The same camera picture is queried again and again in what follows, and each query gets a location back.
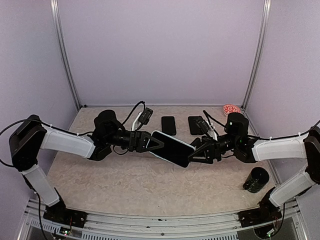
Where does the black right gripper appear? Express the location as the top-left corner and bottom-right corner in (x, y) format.
(182, 133), (239, 164)

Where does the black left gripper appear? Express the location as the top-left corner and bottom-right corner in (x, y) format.
(105, 129), (165, 152)

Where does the black phone case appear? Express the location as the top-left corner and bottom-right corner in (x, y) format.
(161, 116), (177, 136)
(188, 116), (204, 136)

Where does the white-edged black smartphone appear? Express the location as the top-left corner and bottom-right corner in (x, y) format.
(151, 131), (196, 168)

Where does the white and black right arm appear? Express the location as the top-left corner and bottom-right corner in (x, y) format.
(188, 112), (320, 222)

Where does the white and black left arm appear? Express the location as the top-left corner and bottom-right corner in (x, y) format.
(9, 110), (164, 223)

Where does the red and white patterned bowl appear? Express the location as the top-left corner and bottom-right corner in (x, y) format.
(222, 104), (242, 116)

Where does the black cup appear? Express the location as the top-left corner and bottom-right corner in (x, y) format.
(242, 167), (270, 194)

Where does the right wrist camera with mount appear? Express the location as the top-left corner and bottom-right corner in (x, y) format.
(194, 116), (218, 141)

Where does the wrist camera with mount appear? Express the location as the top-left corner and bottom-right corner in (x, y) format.
(131, 107), (154, 131)
(194, 116), (218, 141)

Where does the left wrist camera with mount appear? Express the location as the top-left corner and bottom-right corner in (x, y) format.
(131, 107), (154, 131)

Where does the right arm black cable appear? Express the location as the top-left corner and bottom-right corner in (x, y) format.
(202, 110), (227, 128)

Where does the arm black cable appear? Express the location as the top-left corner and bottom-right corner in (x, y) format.
(202, 110), (227, 128)
(121, 100), (146, 126)

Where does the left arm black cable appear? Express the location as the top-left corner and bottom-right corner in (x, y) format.
(121, 100), (146, 126)

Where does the front aluminium rail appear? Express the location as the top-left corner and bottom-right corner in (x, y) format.
(16, 199), (309, 240)

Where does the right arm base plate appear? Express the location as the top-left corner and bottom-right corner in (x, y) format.
(237, 189), (285, 229)

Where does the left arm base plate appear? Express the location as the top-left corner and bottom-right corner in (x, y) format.
(43, 189), (88, 229)

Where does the right aluminium frame post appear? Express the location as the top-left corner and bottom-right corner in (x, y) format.
(241, 0), (272, 112)

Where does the aluminium frame post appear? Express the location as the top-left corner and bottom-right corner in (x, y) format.
(241, 0), (272, 112)
(50, 0), (82, 111)

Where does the left aluminium frame post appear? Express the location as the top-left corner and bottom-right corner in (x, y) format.
(50, 0), (82, 111)

